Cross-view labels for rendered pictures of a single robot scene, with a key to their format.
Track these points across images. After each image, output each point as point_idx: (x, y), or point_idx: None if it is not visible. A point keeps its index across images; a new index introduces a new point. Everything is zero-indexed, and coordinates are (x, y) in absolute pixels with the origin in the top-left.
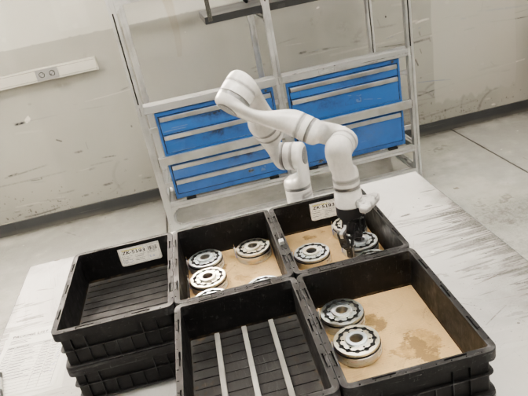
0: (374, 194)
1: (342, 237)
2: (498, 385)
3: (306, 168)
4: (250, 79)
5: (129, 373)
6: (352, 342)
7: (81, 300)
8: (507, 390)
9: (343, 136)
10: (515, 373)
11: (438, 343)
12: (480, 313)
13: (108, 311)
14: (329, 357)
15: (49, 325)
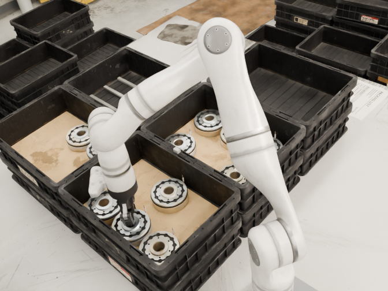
0: (92, 186)
1: None
2: (11, 209)
3: (252, 262)
4: (198, 33)
5: None
6: (82, 129)
7: (316, 84)
8: (6, 208)
9: (93, 114)
10: (1, 222)
11: (34, 164)
12: (28, 268)
13: (290, 94)
14: (75, 92)
15: (373, 108)
